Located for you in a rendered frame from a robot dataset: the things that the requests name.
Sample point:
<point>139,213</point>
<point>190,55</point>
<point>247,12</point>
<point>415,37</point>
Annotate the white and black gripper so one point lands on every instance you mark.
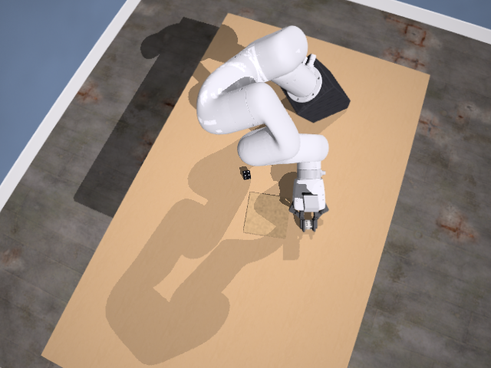
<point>315,186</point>

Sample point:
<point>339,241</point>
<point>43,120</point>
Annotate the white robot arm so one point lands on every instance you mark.
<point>278,57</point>

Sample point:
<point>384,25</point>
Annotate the tan flat mat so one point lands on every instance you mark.
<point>267,215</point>

